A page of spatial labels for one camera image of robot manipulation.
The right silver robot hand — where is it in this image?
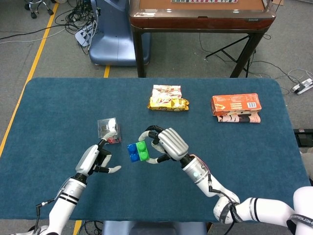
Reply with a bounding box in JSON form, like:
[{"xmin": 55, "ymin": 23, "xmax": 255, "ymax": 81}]
[{"xmin": 137, "ymin": 125, "xmax": 194, "ymax": 167}]

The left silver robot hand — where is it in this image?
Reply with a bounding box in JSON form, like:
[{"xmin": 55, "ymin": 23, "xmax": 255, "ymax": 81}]
[{"xmin": 75, "ymin": 129, "xmax": 122, "ymax": 178}]

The green building block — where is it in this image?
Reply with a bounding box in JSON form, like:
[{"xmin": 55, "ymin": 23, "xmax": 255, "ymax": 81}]
[{"xmin": 135, "ymin": 141, "xmax": 150, "ymax": 162}]

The blue building block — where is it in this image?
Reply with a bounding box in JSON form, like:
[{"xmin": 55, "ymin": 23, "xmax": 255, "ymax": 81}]
[{"xmin": 126, "ymin": 142, "xmax": 140, "ymax": 163}]

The clear plastic box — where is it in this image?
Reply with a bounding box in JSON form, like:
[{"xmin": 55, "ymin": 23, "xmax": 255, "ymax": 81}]
[{"xmin": 97, "ymin": 117, "xmax": 122, "ymax": 145}]

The yellow snack packet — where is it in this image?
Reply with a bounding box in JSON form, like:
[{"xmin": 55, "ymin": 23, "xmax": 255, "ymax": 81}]
[{"xmin": 146, "ymin": 84, "xmax": 190, "ymax": 113}]

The blue felt table cloth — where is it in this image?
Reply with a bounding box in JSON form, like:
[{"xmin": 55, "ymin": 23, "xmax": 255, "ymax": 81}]
[{"xmin": 0, "ymin": 77, "xmax": 311, "ymax": 223}]

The orange carton box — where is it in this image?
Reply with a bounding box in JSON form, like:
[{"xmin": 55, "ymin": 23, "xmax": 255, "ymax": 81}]
[{"xmin": 211, "ymin": 93, "xmax": 262, "ymax": 124}]

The blue-grey robot torso base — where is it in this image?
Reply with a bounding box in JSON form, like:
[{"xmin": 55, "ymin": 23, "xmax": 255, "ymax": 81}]
[{"xmin": 101, "ymin": 220, "xmax": 208, "ymax": 235}]

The white power strip with plugs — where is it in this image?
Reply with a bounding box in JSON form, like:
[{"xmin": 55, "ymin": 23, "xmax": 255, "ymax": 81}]
[{"xmin": 74, "ymin": 21, "xmax": 98, "ymax": 47}]

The brown mahjong table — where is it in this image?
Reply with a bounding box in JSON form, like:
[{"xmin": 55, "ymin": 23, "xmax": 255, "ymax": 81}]
[{"xmin": 129, "ymin": 0, "xmax": 277, "ymax": 78}]

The black equipment base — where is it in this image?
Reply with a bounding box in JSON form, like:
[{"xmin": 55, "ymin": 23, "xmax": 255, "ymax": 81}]
[{"xmin": 293, "ymin": 128, "xmax": 313, "ymax": 147}]

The beige fabric object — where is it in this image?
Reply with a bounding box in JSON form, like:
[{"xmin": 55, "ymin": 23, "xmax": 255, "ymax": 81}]
[{"xmin": 299, "ymin": 150, "xmax": 313, "ymax": 181}]

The black wheeled stool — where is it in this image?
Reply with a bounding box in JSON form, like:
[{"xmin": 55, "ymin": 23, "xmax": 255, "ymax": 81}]
[{"xmin": 23, "ymin": 0, "xmax": 55, "ymax": 20}]

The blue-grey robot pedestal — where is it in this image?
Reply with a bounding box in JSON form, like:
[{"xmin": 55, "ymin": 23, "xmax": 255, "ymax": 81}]
[{"xmin": 89, "ymin": 0, "xmax": 151, "ymax": 67}]

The black cable bundle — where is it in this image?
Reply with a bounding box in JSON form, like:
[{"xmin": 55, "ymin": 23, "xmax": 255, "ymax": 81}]
[{"xmin": 55, "ymin": 0, "xmax": 98, "ymax": 56}]

